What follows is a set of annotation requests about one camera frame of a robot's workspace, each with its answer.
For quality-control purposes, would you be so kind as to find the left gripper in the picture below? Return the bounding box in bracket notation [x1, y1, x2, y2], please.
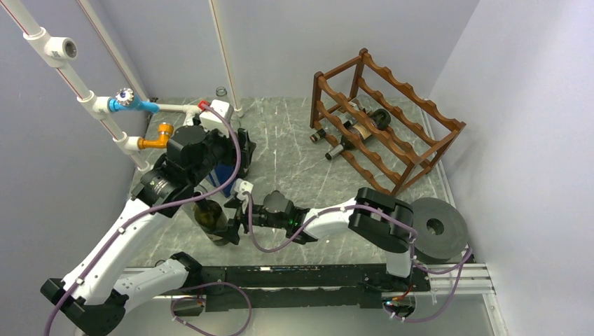
[188, 115, 255, 186]

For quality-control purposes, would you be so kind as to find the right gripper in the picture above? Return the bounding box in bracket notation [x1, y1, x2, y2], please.
[214, 196, 288, 245]

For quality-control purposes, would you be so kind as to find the wooden wine rack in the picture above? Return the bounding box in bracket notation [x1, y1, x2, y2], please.
[310, 48, 466, 195]

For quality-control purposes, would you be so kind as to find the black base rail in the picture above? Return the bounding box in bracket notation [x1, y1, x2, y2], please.
[167, 263, 435, 312]

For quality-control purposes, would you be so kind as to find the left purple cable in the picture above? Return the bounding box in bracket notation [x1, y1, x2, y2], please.
[42, 104, 254, 336]

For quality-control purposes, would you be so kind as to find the white pvc pipe frame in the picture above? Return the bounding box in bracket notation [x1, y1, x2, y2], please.
[1, 1, 240, 172]

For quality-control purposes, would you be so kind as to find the blue tap valve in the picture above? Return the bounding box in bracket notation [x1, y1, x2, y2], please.
[108, 87, 160, 114]

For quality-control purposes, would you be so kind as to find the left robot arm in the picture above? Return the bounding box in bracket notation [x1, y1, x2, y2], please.
[41, 125, 256, 335]

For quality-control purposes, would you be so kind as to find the green wine bottle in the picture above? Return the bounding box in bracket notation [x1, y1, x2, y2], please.
[192, 198, 231, 246]

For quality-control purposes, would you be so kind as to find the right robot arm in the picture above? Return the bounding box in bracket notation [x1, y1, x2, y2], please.
[222, 187, 418, 291]

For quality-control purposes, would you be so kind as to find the labelled dark wine bottle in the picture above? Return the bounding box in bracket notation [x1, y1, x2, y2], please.
[324, 108, 391, 160]

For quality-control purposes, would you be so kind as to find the clear tall empty bottle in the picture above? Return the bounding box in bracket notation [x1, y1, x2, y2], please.
[216, 86, 228, 102]

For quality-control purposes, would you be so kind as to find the orange brass tap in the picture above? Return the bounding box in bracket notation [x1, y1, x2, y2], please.
[137, 122, 174, 150]

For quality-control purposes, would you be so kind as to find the blue square bottle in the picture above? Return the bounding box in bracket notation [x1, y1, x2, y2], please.
[206, 164, 237, 197]

